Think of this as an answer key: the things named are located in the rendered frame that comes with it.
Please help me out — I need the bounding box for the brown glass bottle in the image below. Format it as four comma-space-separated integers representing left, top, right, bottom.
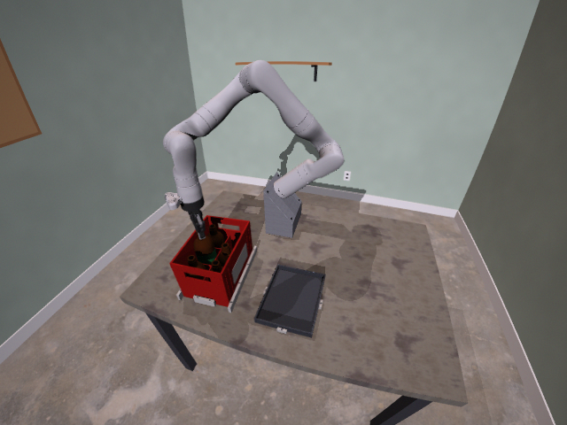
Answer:
218, 243, 232, 267
210, 260, 223, 273
186, 255, 206, 280
193, 236, 217, 265
208, 224, 225, 248

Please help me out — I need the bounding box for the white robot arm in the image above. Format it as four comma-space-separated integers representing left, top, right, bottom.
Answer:
163, 60, 344, 210

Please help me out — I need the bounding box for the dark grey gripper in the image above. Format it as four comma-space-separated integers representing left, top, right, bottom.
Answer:
181, 197, 206, 240

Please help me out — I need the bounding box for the red bottle crate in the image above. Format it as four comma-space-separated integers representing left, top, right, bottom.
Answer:
169, 218, 252, 307

